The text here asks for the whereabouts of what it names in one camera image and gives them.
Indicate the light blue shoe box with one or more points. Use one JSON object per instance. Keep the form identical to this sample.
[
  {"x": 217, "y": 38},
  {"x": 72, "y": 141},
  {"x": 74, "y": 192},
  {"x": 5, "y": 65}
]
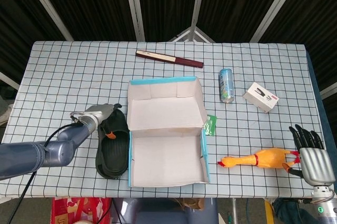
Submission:
[{"x": 168, "y": 155}]

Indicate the white table leg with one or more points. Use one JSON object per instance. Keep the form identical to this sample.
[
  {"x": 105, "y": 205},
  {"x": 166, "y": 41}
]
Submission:
[{"x": 233, "y": 211}]

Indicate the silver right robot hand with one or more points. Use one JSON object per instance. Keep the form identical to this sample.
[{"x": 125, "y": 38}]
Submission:
[{"x": 316, "y": 166}]

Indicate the grid-patterned tablecloth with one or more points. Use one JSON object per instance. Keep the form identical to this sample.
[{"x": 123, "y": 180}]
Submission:
[{"x": 65, "y": 82}]

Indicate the brown paper bag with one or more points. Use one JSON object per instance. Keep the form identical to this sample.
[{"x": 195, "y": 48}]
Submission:
[{"x": 189, "y": 203}]

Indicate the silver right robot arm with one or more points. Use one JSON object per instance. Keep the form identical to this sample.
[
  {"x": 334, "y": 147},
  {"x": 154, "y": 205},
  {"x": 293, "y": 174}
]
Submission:
[{"x": 323, "y": 208}]

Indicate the red patterned bag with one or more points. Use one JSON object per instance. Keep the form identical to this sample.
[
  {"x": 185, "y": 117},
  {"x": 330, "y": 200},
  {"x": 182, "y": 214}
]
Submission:
[{"x": 79, "y": 211}]

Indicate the yellow upright object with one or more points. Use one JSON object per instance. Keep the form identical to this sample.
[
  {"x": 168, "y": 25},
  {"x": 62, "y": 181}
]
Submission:
[{"x": 269, "y": 212}]

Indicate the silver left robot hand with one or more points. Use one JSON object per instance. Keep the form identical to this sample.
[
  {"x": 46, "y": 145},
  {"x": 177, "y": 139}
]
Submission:
[{"x": 100, "y": 112}]

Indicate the yellow rubber chicken toy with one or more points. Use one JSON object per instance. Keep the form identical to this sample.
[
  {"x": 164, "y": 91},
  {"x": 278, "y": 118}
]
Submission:
[{"x": 263, "y": 158}]

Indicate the dark red folding fan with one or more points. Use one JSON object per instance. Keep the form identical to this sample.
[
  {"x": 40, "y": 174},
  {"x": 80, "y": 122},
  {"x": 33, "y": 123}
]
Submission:
[{"x": 184, "y": 61}]

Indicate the small white stapler box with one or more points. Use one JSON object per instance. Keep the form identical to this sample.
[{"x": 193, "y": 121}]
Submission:
[{"x": 259, "y": 100}]

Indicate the blue left robot arm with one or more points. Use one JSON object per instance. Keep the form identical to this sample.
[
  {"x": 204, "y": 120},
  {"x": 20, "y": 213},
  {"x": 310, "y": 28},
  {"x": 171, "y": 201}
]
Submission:
[{"x": 52, "y": 153}]

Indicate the green plastic packet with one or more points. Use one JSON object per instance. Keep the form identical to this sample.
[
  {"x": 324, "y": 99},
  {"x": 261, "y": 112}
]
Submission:
[{"x": 210, "y": 126}]

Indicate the white triangular frame brace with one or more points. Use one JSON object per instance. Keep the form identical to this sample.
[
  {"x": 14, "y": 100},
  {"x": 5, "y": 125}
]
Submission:
[{"x": 192, "y": 31}]

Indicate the blue denim cloth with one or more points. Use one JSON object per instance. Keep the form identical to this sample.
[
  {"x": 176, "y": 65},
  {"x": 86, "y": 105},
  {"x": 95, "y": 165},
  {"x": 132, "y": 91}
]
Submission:
[{"x": 289, "y": 213}]

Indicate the blue drink can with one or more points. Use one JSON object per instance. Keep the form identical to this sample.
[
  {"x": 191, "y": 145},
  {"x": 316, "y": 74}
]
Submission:
[{"x": 226, "y": 84}]

